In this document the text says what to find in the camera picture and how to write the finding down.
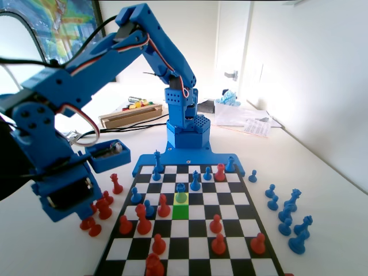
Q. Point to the red queen chess piece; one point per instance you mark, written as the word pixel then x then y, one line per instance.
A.
pixel 116 185

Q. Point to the dark grey box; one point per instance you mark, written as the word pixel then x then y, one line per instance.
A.
pixel 207 106

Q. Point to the white door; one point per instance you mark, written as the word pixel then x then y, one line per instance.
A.
pixel 230 43

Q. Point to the blue knight chess piece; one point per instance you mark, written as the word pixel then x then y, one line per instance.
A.
pixel 285 214

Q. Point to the yellow toy block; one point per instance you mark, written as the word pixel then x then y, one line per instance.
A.
pixel 134 105

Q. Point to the red knight chess piece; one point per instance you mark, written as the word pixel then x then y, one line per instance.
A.
pixel 143 222

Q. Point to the blue crumpled cloth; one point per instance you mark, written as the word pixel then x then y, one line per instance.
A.
pixel 228 98

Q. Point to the black chair back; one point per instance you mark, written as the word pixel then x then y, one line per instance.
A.
pixel 8 172

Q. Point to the red rook chess piece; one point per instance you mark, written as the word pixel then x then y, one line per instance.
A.
pixel 220 172

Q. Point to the grey crumpled wrapper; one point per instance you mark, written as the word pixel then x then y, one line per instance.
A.
pixel 72 134

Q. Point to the silver metal can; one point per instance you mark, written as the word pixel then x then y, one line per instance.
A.
pixel 133 99

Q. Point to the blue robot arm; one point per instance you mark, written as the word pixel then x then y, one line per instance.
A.
pixel 161 37

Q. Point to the blue pawn chess piece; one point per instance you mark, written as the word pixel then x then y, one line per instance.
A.
pixel 156 175
pixel 270 192
pixel 284 227
pixel 273 204
pixel 135 197
pixel 252 176
pixel 207 175
pixel 149 210

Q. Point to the wooden box with items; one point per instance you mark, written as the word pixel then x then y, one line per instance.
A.
pixel 129 118

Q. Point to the framed map poster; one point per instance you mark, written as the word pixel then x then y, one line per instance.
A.
pixel 72 17

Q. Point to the green toy block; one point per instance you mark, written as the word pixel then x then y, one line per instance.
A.
pixel 147 101

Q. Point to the blue queen chess piece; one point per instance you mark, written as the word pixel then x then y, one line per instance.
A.
pixel 293 199

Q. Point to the blue arm base plate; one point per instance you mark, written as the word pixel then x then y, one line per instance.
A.
pixel 178 159

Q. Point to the large blue piece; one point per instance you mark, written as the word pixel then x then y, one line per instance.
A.
pixel 157 161

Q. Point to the blue bishop chess piece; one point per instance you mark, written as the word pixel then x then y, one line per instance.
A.
pixel 299 244
pixel 195 182

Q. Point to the black and white chessboard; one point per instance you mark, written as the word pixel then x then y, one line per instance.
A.
pixel 201 230

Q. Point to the blue wrist camera box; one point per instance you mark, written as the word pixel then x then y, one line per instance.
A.
pixel 115 161

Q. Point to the printed paper sheet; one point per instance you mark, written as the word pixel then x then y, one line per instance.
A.
pixel 257 128

